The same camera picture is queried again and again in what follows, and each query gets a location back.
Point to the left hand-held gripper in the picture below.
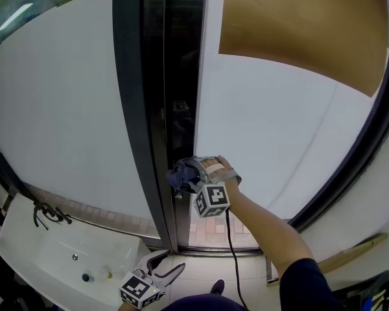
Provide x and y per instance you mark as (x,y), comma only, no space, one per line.
(137,290)

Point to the person's right hand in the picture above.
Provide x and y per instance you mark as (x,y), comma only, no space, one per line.
(223,170)

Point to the frosted glass window panel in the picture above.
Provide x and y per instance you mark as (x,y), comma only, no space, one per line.
(58,109)

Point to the blue-grey knitted sock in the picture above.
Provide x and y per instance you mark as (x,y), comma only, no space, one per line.
(184,175)

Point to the white sink basin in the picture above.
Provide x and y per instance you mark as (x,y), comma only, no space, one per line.
(52,254)

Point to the person's left forearm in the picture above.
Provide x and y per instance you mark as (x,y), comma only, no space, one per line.
(123,307)

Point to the wooden plank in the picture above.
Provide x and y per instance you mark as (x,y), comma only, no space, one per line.
(353,251)

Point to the small clear yellow container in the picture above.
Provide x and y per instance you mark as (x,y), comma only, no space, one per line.
(107,273)

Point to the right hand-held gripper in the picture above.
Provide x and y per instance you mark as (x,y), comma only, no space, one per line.
(214,199)

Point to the small black sink plug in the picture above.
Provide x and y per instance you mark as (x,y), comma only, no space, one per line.
(87,277)

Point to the person's right forearm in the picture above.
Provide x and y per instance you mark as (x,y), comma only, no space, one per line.
(266,225)

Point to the black box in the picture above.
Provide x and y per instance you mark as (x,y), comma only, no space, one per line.
(363,292)

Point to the black faucet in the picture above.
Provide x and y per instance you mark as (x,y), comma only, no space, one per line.
(42,210)

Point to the person's black shoe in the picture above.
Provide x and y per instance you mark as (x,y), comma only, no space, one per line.
(218,287)

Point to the brown cardboard sheet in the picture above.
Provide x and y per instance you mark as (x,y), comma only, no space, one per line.
(295,28)

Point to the person's navy shirt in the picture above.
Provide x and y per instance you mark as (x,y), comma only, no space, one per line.
(311,287)

